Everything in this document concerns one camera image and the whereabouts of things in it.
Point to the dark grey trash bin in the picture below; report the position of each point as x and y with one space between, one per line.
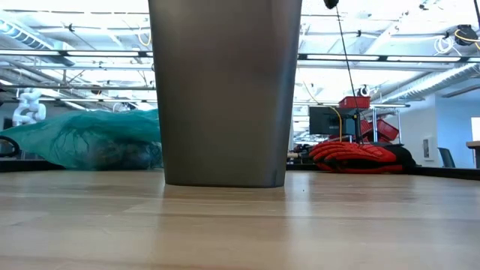
225 93

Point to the red and black work glove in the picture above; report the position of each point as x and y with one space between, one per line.
352 153

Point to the metal shelf rack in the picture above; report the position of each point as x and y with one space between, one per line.
375 123

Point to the teal plastic trash bag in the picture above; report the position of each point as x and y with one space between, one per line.
93 138

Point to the red plastic crate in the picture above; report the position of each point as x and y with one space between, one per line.
354 102
386 130

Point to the wooden desk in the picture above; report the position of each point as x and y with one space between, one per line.
473 145

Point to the dark office chair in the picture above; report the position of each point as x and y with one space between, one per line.
447 157

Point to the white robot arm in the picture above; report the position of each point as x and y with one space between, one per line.
28 108

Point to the grey wall panel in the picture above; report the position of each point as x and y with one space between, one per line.
426 148

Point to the black computer monitor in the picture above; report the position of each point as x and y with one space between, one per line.
324 122

